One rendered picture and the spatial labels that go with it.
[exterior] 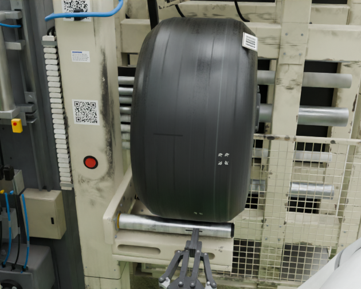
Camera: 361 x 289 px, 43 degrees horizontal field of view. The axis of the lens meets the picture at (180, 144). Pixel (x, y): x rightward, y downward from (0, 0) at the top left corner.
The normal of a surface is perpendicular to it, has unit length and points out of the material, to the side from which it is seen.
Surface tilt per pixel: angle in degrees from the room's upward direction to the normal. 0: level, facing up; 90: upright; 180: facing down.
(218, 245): 0
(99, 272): 90
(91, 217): 90
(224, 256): 90
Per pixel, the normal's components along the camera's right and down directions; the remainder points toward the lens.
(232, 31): 0.23, -0.71
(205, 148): -0.14, 0.28
